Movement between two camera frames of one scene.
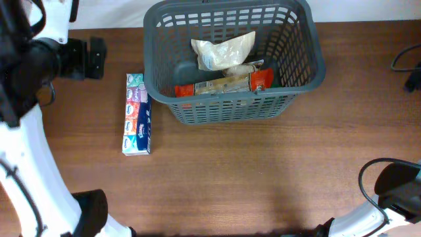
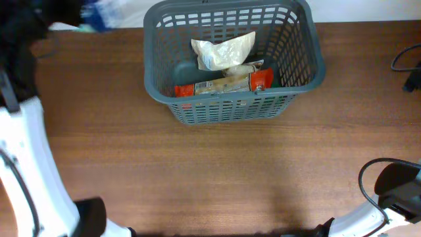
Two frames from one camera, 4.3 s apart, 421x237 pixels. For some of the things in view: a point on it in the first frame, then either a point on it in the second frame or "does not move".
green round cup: [277, 82] does not move
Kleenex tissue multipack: [137, 126] to [98, 16]
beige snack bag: [223, 54] does not move
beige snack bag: [243, 70] does not move
